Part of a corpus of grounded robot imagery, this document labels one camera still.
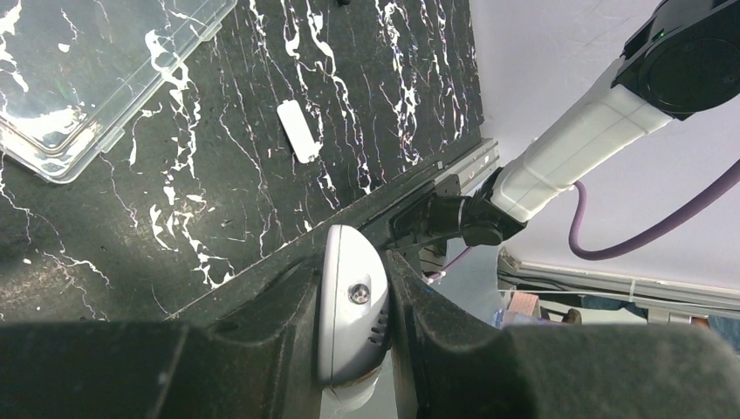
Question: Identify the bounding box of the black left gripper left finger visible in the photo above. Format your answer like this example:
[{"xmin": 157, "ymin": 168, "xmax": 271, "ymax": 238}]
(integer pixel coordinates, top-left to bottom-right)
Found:
[{"xmin": 1, "ymin": 257, "xmax": 322, "ymax": 418}]

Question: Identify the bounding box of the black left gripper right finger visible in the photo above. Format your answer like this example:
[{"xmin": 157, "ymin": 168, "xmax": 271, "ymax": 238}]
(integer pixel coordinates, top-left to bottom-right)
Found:
[{"xmin": 386, "ymin": 251, "xmax": 739, "ymax": 418}]

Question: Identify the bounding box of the white remote control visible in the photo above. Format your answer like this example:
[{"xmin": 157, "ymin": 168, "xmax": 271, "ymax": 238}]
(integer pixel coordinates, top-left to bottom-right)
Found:
[{"xmin": 317, "ymin": 224, "xmax": 389, "ymax": 411}]

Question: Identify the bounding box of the white battery cover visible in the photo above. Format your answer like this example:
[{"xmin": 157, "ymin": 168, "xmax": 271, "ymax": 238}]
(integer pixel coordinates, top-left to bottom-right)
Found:
[{"xmin": 277, "ymin": 100, "xmax": 322, "ymax": 164}]

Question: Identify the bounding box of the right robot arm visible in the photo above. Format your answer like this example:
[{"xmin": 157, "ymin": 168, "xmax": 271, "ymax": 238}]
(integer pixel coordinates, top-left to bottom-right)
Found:
[{"xmin": 392, "ymin": 1, "xmax": 739, "ymax": 246}]

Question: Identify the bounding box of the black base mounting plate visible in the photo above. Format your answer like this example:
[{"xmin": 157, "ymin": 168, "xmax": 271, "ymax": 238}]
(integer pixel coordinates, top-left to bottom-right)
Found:
[{"xmin": 164, "ymin": 138, "xmax": 500, "ymax": 325}]

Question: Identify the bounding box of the clear plastic organizer box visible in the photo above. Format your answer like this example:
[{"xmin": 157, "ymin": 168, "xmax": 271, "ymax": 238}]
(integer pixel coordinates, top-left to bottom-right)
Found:
[{"xmin": 1, "ymin": 0, "xmax": 235, "ymax": 184}]

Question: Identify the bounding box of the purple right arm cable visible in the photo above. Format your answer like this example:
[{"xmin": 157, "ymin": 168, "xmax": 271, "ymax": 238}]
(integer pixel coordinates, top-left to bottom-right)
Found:
[{"xmin": 428, "ymin": 159, "xmax": 740, "ymax": 285}]

